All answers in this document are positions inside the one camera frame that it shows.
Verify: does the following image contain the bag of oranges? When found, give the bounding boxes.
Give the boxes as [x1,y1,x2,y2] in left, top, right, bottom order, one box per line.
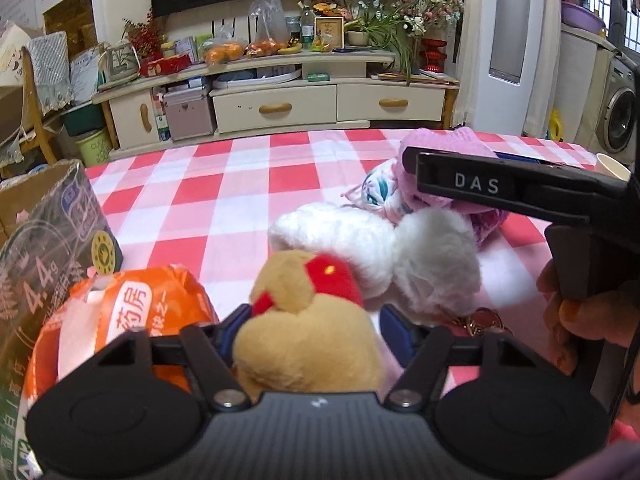
[203,41,245,66]

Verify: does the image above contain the wooden chair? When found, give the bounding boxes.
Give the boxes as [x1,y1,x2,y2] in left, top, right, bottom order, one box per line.
[1,47,60,168]

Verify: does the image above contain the pink fleece cloth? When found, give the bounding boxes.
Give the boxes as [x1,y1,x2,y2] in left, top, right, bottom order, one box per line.
[395,127,497,221]

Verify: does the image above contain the white standing air conditioner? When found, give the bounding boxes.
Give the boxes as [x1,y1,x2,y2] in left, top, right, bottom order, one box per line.
[452,0,561,138]

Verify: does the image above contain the orange plastic bag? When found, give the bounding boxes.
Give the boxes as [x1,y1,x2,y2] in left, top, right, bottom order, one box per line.
[25,266,218,479]

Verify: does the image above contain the brown plush bear toy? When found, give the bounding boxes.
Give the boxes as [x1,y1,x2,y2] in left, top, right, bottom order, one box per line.
[231,249,386,402]

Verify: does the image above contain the framed picture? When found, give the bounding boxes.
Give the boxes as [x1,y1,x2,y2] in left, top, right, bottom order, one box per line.
[311,16,344,52]

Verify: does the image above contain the white paper cup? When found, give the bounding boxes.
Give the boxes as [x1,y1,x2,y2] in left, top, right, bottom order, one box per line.
[594,153,631,182]

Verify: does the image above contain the cream TV cabinet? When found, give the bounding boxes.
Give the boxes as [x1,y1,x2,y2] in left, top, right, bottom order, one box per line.
[92,50,459,159]

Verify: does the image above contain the right hand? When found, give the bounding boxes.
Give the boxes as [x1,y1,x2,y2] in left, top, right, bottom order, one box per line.
[536,260,639,375]

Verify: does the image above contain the potted flower plant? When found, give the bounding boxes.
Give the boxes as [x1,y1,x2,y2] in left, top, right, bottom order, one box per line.
[345,0,464,81]

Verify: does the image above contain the white fluffy plush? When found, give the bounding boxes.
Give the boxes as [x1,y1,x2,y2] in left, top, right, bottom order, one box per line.
[268,203,482,316]

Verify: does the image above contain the red checkered tablecloth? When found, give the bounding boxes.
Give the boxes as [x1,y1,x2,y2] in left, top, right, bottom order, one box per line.
[81,128,640,446]

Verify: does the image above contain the purple basin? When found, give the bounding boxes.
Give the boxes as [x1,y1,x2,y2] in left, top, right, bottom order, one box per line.
[561,1,605,35]

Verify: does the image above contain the green trash bin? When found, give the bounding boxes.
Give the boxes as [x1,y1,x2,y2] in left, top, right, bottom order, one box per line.
[75,128,113,168]

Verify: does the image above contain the pink storage box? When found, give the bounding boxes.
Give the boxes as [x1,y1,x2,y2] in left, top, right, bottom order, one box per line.
[164,88,216,141]

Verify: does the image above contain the floral white cloth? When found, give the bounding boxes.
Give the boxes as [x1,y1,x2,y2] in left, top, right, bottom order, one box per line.
[343,158,404,224]

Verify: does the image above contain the cardboard box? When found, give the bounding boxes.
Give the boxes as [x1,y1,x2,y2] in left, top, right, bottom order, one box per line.
[1,160,122,479]

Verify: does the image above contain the washing machine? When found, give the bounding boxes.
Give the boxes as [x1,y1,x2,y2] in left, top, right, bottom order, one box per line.
[574,49,638,166]

